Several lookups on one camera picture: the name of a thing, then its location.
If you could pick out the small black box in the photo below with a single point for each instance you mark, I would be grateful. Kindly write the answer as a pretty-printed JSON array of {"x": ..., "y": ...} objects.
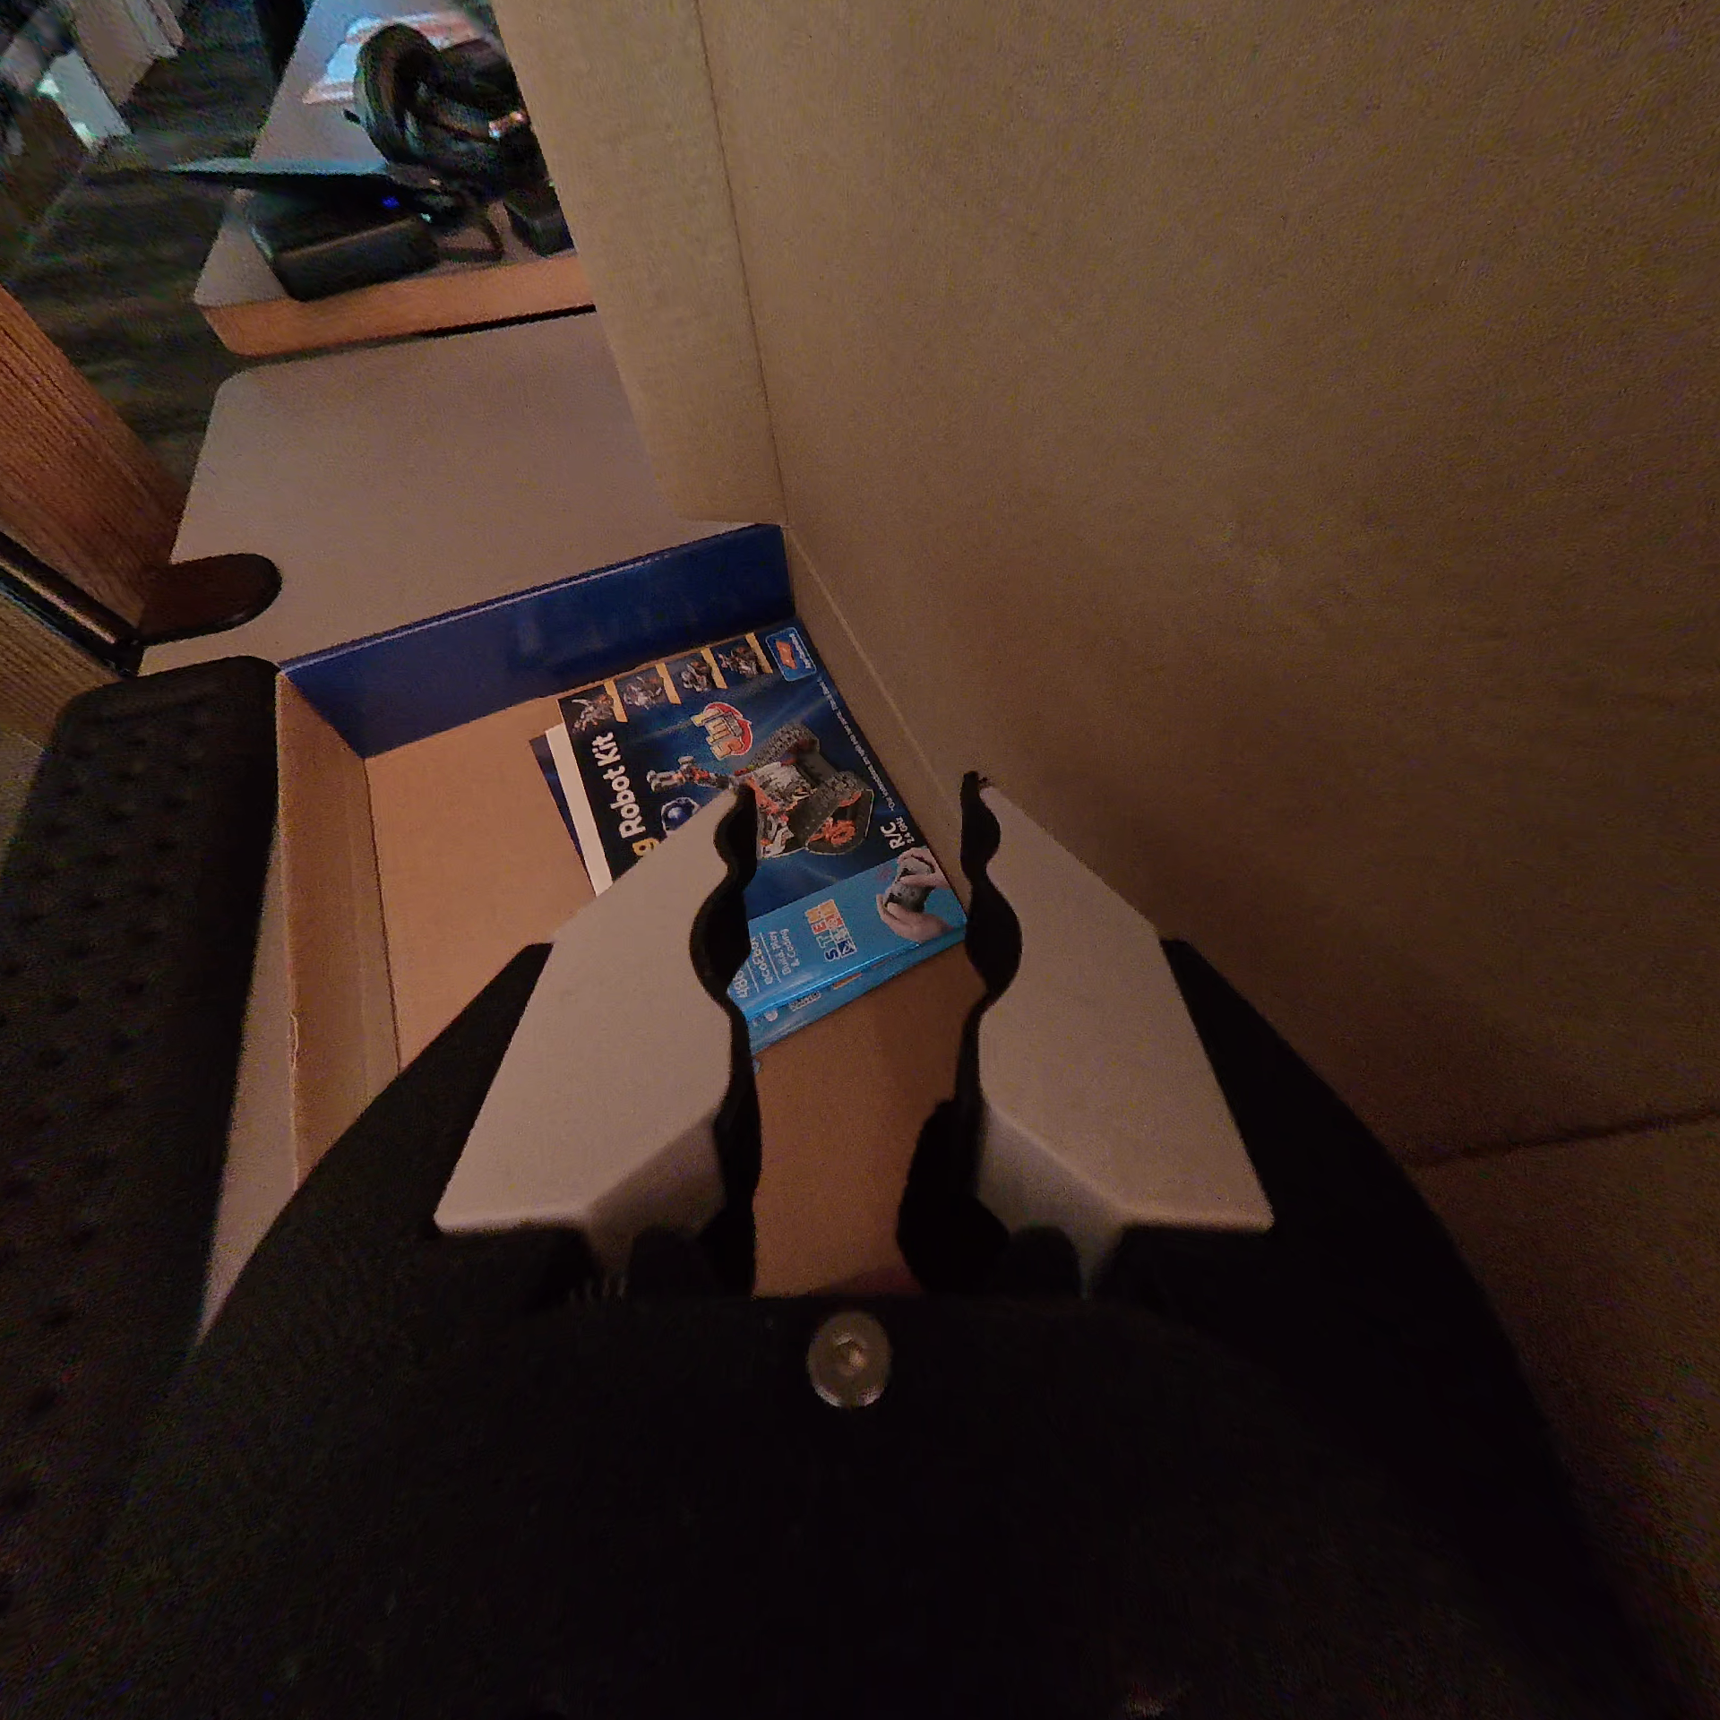
[{"x": 538, "y": 222}]

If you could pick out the black flat device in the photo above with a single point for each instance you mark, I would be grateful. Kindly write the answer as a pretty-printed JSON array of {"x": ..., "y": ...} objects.
[{"x": 343, "y": 255}]

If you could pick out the blue robot kit booklet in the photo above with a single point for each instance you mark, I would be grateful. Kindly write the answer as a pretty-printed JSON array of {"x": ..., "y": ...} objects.
[
  {"x": 573, "y": 807},
  {"x": 807, "y": 726}
]

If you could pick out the blue robot kit box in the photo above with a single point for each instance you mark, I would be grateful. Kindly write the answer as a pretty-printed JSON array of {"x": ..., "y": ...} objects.
[{"x": 1210, "y": 470}]

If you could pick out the white paper sheets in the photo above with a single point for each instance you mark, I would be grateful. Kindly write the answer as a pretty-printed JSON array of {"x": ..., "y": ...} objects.
[{"x": 336, "y": 67}]

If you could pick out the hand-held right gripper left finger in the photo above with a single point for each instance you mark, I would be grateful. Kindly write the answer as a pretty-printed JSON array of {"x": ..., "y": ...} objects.
[{"x": 605, "y": 1075}]

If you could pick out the wood-edged desk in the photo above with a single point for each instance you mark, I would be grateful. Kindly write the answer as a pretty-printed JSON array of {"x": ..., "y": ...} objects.
[{"x": 336, "y": 323}]

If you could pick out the black headphones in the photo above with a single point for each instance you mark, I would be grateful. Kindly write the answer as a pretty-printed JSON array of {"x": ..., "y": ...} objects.
[{"x": 444, "y": 93}]

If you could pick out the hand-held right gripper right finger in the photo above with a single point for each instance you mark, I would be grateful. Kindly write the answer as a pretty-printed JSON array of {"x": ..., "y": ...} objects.
[{"x": 1115, "y": 1075}]

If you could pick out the black chair armrest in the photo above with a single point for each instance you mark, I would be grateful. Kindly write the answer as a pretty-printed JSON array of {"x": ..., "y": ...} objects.
[{"x": 216, "y": 599}]

